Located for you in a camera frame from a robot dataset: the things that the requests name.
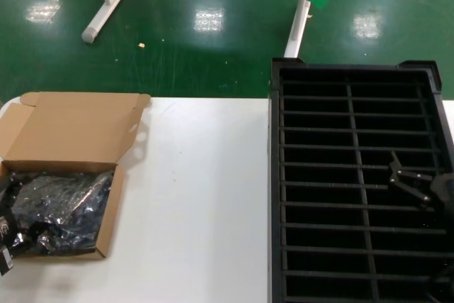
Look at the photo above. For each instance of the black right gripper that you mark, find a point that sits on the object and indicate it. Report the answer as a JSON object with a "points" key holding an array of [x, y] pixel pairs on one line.
{"points": [[445, 191]]}

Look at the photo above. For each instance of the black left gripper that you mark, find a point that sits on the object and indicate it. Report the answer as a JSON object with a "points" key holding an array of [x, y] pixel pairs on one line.
{"points": [[5, 239]]}

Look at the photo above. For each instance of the clear grey antistatic bag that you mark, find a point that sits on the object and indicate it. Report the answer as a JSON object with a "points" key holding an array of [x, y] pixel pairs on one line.
{"points": [[53, 196]]}

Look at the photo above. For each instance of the black slotted plastic container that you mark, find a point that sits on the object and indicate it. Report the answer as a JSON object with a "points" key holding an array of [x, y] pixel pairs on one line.
{"points": [[319, 166]]}

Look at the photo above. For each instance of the open brown cardboard box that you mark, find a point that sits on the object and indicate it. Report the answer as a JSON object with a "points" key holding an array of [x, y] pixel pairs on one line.
{"points": [[78, 122]]}

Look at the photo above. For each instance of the white metal table leg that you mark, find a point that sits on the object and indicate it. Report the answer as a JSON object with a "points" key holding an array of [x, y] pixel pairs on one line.
{"points": [[103, 15], [296, 33]]}

